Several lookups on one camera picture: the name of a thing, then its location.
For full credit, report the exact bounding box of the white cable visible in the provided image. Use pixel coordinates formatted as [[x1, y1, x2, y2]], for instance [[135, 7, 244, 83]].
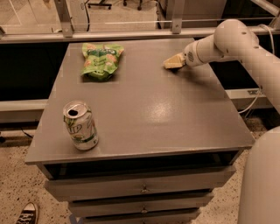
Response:
[[237, 24, 276, 115]]

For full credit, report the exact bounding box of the bottom grey drawer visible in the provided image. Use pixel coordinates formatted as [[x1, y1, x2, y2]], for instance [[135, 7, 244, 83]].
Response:
[[83, 209, 200, 224]]

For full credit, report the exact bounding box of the grey metal railing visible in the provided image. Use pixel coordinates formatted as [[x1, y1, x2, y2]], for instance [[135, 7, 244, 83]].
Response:
[[0, 0, 280, 45]]

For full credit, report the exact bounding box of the green white soda can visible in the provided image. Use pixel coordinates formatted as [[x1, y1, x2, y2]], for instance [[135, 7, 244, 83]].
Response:
[[63, 101, 99, 151]]

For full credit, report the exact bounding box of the black office chair base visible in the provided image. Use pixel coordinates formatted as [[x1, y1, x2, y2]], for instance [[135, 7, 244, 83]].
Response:
[[87, 0, 144, 11]]

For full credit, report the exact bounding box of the middle grey drawer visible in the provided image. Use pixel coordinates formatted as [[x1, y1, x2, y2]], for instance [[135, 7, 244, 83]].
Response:
[[69, 192, 214, 217]]

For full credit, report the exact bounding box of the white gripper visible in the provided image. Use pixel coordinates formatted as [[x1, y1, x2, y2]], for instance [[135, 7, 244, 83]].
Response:
[[164, 39, 211, 69]]

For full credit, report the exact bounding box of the top grey drawer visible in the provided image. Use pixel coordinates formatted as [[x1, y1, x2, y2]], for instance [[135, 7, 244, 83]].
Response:
[[45, 165, 235, 201]]

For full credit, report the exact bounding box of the grey drawer cabinet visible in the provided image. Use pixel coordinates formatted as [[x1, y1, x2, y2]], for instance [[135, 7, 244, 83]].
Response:
[[24, 38, 258, 224]]

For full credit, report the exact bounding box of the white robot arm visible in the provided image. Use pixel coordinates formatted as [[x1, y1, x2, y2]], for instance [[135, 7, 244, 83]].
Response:
[[164, 19, 280, 224]]

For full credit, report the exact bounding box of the grey drawer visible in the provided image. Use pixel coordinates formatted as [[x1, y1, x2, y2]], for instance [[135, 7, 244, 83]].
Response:
[[45, 165, 235, 201], [83, 209, 200, 224], [69, 192, 214, 217]]

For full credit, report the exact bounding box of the green rice chip bag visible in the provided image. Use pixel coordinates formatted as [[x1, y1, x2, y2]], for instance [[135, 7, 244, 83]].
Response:
[[81, 43, 124, 81]]

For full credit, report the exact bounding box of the black white sneaker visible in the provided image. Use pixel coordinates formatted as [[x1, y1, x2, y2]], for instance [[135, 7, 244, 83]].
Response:
[[16, 202, 39, 224]]

